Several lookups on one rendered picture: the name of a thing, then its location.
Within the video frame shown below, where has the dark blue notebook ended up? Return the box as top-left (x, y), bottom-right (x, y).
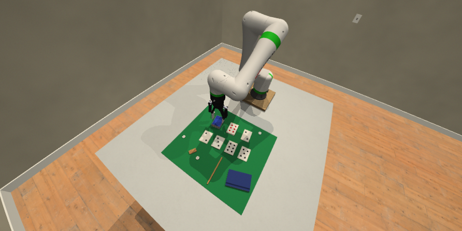
top-left (225, 169), bottom-right (252, 192)

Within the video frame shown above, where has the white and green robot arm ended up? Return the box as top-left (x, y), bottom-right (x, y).
top-left (208, 11), bottom-right (288, 103)

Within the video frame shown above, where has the blue rectangular card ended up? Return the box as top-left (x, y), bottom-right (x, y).
top-left (212, 115), bottom-right (222, 127)

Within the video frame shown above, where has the green felt playing mat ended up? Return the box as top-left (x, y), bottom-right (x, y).
top-left (161, 105), bottom-right (277, 215)

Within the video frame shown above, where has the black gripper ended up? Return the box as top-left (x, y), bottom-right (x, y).
top-left (208, 101), bottom-right (228, 123)

